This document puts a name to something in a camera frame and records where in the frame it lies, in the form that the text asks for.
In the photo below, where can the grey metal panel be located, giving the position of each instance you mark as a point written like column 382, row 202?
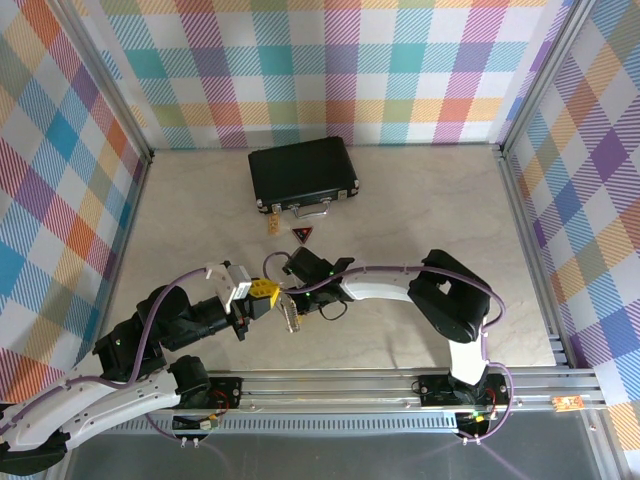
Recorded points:
column 325, row 460

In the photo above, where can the small circuit board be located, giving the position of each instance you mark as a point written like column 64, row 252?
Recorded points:
column 197, row 424
column 475, row 422

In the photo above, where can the aluminium frame rail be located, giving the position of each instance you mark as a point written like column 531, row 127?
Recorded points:
column 325, row 395

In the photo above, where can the small orange card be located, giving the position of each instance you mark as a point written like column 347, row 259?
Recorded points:
column 567, row 403

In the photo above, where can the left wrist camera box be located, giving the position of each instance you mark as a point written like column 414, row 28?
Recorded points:
column 239, row 280

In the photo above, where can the small wooden tag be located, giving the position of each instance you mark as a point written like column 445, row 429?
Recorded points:
column 273, row 226

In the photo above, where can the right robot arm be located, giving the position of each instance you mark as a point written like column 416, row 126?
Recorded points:
column 450, row 300

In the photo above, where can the black briefcase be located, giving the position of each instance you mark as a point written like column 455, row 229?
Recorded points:
column 300, row 170

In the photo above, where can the aluminium frame post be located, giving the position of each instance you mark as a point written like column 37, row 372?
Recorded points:
column 115, row 100
column 542, row 75

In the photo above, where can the aluminium side rail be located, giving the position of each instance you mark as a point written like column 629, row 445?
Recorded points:
column 125, row 250
column 530, row 250

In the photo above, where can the left aluminium frame post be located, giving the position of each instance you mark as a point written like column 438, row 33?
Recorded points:
column 115, row 100

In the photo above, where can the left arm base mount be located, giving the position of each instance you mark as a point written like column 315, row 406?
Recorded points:
column 225, row 392

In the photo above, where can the right small circuit board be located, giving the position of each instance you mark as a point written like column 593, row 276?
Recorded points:
column 475, row 422

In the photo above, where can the right aluminium frame post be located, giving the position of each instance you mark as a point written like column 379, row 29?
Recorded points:
column 542, row 75

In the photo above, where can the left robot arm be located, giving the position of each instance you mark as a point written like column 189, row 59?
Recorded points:
column 100, row 410

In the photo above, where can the black triangular badge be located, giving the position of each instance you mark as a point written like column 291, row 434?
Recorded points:
column 302, row 234

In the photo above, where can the left small circuit board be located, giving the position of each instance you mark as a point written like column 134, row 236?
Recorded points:
column 197, row 424

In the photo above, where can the right aluminium side rail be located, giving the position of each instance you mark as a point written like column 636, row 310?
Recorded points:
column 530, row 250

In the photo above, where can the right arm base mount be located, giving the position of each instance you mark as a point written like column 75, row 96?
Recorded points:
column 435, row 390

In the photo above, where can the left aluminium side rail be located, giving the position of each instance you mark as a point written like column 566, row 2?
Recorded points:
column 125, row 250

